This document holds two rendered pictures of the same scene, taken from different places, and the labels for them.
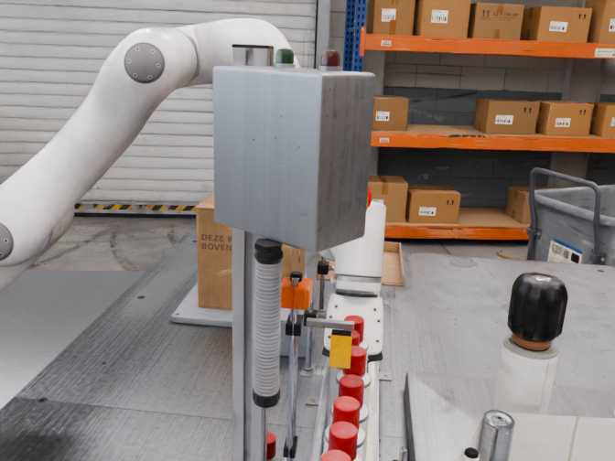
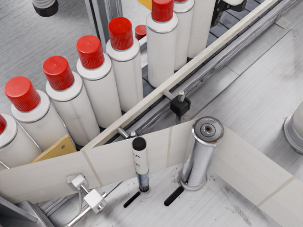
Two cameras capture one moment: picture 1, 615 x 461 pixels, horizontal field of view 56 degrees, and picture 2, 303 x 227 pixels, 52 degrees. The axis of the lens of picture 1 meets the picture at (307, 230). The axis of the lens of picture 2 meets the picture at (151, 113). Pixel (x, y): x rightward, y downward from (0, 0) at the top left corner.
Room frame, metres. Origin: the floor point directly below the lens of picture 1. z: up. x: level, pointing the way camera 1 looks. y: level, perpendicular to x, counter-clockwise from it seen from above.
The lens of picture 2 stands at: (0.46, -0.30, 1.39)
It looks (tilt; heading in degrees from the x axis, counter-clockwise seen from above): 61 degrees down; 42
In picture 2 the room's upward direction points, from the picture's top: 2 degrees counter-clockwise
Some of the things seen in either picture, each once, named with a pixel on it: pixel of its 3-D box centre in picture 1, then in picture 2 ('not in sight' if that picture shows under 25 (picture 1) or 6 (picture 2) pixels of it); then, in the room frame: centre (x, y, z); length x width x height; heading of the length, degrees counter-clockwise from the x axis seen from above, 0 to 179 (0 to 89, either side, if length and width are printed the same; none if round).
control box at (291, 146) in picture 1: (291, 152); not in sight; (0.68, 0.02, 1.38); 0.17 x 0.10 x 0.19; 49
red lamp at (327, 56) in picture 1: (329, 59); not in sight; (0.68, -0.02, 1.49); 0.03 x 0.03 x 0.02
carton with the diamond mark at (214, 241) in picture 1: (255, 243); not in sight; (1.50, 0.14, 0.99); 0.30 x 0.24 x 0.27; 174
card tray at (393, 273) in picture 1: (361, 260); not in sight; (1.77, -0.18, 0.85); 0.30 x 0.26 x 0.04; 174
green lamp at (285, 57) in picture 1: (285, 58); not in sight; (0.72, 0.03, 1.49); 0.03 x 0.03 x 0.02
